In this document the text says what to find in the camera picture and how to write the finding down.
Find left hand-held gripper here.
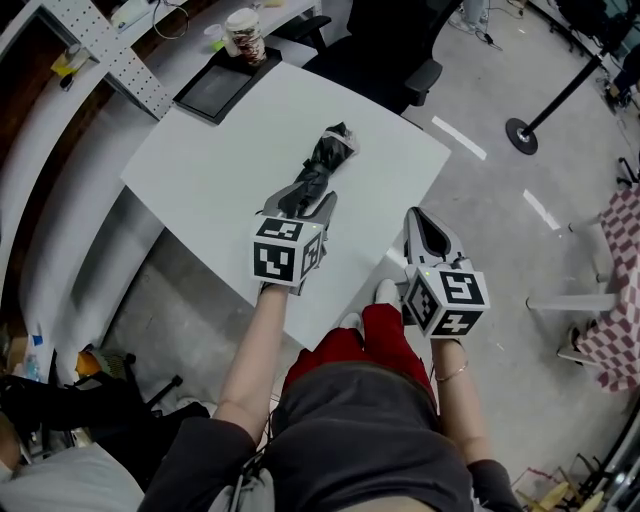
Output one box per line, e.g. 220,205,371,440
251,183,340,298

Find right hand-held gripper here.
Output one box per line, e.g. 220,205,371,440
397,206,492,341

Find black umbrella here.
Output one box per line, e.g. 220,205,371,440
277,121,362,219

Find person's right forearm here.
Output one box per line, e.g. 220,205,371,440
431,338,490,465

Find person's left forearm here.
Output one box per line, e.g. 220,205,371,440
212,286,292,442

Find person's white shoe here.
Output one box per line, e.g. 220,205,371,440
373,278,402,307

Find white table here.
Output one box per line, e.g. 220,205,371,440
119,62,454,352

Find person's red trousers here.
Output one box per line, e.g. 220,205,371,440
282,303,437,402

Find black shallow tray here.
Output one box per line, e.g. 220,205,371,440
171,46,284,127

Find white-legged covered table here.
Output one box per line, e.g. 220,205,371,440
526,211,625,315

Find patterned paper cup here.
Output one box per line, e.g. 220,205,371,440
223,7,268,68

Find black mesh office chair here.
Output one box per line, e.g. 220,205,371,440
276,0,465,117

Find red white checkered tablecloth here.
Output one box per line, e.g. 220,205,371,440
573,183,640,397

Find black coat stand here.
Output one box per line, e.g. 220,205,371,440
504,48,605,157

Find person's dark grey shirt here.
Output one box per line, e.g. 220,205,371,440
143,361,525,512

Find white metal shelving unit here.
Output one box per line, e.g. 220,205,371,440
0,0,322,362

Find orange object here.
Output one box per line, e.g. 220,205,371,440
74,349,101,376

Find yellow clear packet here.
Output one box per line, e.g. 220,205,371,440
48,42,102,92

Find pale wooden stand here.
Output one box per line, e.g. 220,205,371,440
513,451,607,512

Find black swivel chair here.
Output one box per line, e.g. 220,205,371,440
0,348,212,454

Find clear plastic bag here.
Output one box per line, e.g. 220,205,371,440
9,329,56,386

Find grey cloth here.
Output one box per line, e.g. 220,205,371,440
0,443,147,512

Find thin gold bracelet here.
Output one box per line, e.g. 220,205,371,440
434,359,471,384

